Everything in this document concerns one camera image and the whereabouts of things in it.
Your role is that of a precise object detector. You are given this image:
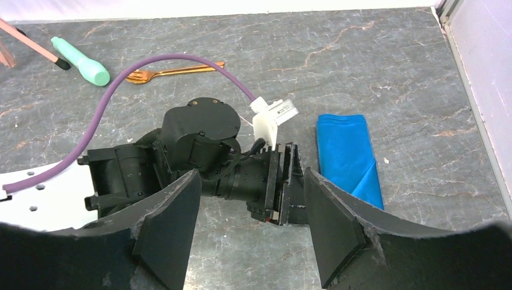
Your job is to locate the blue cloth napkin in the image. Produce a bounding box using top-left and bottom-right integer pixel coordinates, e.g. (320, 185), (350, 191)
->
(316, 114), (384, 210)

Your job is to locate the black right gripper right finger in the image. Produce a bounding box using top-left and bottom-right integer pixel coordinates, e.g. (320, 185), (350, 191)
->
(304, 169), (511, 289)

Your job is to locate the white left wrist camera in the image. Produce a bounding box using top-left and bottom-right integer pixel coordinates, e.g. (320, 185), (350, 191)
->
(250, 97), (299, 150)

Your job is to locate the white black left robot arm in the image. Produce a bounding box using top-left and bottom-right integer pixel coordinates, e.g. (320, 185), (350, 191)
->
(1, 97), (307, 231)

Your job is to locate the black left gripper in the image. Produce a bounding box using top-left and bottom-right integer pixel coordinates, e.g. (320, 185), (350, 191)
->
(77, 97), (308, 226)

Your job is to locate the pink music stand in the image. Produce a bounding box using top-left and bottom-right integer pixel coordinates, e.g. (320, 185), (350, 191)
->
(1, 19), (71, 70)

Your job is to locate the mint green flashlight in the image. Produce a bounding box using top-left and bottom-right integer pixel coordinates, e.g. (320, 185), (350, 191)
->
(51, 36), (110, 86)

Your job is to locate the gold fork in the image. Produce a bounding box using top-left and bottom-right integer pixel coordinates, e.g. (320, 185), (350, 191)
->
(125, 65), (216, 84)

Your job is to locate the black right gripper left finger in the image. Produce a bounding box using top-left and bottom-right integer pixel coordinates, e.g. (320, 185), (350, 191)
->
(1, 170), (201, 289)

